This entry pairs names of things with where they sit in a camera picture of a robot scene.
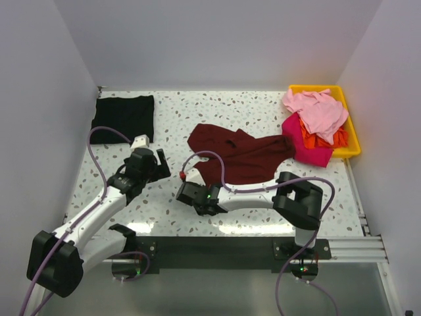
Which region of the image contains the dark red t shirt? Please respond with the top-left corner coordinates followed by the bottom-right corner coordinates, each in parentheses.
top-left (187, 124), bottom-right (295, 186)

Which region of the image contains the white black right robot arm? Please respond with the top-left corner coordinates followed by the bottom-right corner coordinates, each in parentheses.
top-left (176, 172), bottom-right (323, 259)

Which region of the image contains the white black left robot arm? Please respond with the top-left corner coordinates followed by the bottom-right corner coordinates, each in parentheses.
top-left (26, 148), bottom-right (170, 298)

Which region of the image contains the folded black t shirt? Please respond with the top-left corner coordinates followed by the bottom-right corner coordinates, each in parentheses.
top-left (91, 95), bottom-right (155, 142)

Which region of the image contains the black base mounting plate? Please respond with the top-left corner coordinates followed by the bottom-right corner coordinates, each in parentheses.
top-left (98, 235), bottom-right (330, 276)

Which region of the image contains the magenta t shirt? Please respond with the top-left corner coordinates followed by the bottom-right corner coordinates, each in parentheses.
top-left (282, 113), bottom-right (333, 168)

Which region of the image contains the orange t shirt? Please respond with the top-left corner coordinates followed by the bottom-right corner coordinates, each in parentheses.
top-left (298, 118), bottom-right (350, 151)

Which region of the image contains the pink t shirt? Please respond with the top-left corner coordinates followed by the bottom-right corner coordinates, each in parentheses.
top-left (282, 89), bottom-right (349, 145)

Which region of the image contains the yellow plastic bin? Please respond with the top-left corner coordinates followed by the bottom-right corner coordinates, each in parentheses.
top-left (289, 84), bottom-right (361, 159)

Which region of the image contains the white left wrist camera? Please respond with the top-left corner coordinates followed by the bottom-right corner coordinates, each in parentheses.
top-left (130, 134), bottom-right (149, 151)

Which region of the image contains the aluminium frame rail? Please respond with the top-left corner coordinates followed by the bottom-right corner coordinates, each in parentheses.
top-left (318, 159), bottom-right (389, 263)

